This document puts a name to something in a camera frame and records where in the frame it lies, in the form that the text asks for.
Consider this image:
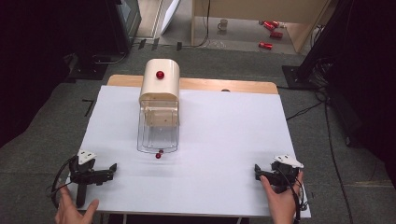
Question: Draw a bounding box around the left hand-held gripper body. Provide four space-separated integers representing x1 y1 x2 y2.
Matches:
68 149 106 208

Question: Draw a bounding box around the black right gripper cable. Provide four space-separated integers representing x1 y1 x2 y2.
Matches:
278 167 310 224

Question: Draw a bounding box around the cream box with red knob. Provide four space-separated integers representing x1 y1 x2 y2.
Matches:
138 58 181 128

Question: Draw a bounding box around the white table cover sheet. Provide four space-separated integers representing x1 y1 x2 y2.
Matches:
65 85 312 218

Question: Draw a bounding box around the wooden table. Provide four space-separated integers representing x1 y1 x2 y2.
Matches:
106 74 279 95

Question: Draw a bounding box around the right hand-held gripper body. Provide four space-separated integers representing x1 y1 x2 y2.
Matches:
270 154 304 195

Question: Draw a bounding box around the clear plastic lid red knob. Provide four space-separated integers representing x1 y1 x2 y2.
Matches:
136 98 181 160

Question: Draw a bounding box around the person's left hand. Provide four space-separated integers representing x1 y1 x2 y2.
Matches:
54 186 100 224

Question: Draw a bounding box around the black metal stand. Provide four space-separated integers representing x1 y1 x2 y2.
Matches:
281 0 356 91

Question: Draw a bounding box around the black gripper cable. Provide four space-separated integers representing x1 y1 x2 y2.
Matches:
278 167 310 224
50 155 78 209

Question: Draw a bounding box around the person's right hand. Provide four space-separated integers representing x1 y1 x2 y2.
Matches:
260 170 304 224

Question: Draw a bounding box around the dark cabinet with screen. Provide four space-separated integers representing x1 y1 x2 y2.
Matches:
104 0 143 54

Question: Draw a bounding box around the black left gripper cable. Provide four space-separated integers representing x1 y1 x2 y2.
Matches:
50 155 78 209

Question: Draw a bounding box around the black hanging cable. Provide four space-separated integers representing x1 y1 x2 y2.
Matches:
186 0 211 49

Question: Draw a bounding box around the white board panel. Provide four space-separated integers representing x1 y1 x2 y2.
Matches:
160 0 182 36

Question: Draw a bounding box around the light wooden shelf unit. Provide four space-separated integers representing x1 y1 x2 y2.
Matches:
191 0 332 54

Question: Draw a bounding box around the black floor cable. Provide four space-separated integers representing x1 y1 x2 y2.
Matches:
285 101 326 121
314 88 355 224

